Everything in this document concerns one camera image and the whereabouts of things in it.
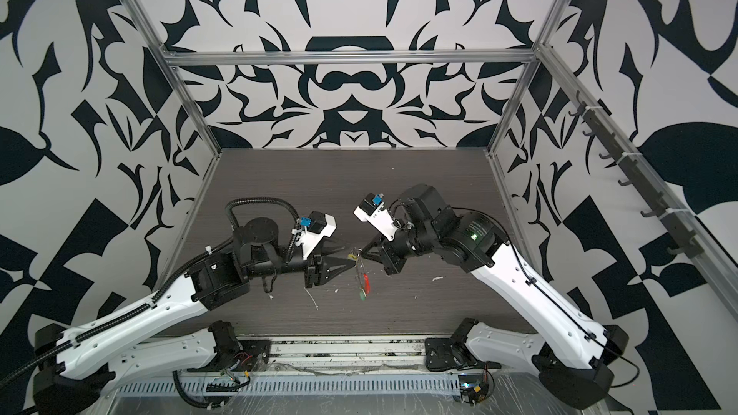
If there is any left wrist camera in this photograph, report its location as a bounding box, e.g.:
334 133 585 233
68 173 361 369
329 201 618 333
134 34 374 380
296 211 337 261

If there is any red key tag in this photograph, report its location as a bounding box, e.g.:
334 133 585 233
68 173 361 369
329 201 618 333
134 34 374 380
362 274 371 295

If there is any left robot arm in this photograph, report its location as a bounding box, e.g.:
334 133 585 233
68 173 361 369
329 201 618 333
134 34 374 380
32 212 356 414

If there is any white cable duct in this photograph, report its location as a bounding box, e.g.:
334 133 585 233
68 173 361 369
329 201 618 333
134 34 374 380
114 373 462 398

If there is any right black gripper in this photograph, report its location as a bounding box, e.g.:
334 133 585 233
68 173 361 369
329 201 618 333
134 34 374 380
358 218 442 273

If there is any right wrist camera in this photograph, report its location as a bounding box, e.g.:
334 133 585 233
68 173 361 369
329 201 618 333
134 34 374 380
354 193 399 241

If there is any small electronics board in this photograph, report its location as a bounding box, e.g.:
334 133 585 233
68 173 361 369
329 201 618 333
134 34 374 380
459 380 493 405

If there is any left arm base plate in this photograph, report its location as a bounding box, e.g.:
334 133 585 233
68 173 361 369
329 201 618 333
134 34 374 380
188 339 272 373

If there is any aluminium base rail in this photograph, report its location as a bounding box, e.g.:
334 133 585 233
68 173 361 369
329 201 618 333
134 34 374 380
103 331 592 376

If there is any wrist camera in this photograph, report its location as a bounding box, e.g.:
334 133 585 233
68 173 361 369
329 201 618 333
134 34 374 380
296 211 337 261
354 193 399 241

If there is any black corrugated cable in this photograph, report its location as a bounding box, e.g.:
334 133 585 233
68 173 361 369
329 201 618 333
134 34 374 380
171 370 249 410

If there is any black wall hook rack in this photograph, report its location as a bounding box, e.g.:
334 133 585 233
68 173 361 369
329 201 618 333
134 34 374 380
571 92 705 259

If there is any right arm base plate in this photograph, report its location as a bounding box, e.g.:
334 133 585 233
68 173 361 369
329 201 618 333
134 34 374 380
424 338 484 372

